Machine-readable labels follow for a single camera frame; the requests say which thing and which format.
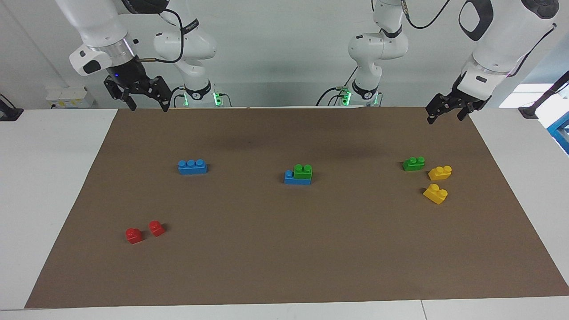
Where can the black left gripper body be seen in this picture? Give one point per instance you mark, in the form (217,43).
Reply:
(462,98)

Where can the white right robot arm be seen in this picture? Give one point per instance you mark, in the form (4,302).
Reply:
(98,22)

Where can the brown paper table mat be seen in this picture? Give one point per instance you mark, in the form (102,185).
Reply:
(284,244)

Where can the white power strip box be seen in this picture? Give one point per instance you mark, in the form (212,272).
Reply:
(69,98)

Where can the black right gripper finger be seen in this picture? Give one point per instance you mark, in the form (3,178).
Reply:
(121,94)
(161,89)

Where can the yellow two-stud toy brick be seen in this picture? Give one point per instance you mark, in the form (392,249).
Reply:
(440,173)
(435,194)

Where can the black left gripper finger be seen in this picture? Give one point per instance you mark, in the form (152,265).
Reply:
(471,109)
(440,103)

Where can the blue metal frame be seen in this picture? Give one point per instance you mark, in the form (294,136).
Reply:
(561,131)

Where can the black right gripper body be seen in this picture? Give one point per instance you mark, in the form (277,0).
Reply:
(129,75)

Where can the black table clamp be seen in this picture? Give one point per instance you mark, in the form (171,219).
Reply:
(9,113)

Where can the red one-stud toy brick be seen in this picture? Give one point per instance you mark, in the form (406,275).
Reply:
(156,229)
(134,236)

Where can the green two-stud toy brick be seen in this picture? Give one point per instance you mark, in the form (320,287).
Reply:
(303,173)
(413,165)

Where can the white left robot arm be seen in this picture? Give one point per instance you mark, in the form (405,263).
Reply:
(502,35)

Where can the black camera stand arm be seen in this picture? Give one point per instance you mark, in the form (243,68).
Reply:
(531,110)

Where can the blue three-stud toy brick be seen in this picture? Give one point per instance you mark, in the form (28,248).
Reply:
(192,167)
(291,179)

